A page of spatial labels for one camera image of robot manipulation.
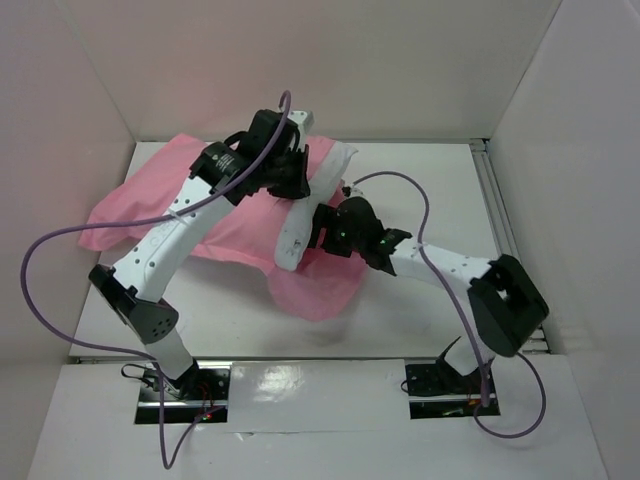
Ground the pink pillowcase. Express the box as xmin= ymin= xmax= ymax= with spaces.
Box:
xmin=78 ymin=134 xmax=367 ymax=321

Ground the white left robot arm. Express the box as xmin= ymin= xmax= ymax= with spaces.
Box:
xmin=89 ymin=110 xmax=313 ymax=399

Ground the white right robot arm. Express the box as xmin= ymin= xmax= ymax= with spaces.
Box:
xmin=309 ymin=196 xmax=549 ymax=392

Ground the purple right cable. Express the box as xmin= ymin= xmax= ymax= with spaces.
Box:
xmin=349 ymin=171 xmax=546 ymax=440

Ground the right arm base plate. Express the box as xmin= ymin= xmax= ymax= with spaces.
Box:
xmin=400 ymin=360 xmax=500 ymax=420

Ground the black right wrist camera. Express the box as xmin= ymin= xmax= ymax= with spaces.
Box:
xmin=377 ymin=229 xmax=413 ymax=256

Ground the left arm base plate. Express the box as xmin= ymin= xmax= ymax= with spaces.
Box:
xmin=121 ymin=361 xmax=231 ymax=425

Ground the white pillow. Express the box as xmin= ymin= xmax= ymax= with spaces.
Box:
xmin=274 ymin=142 xmax=357 ymax=271

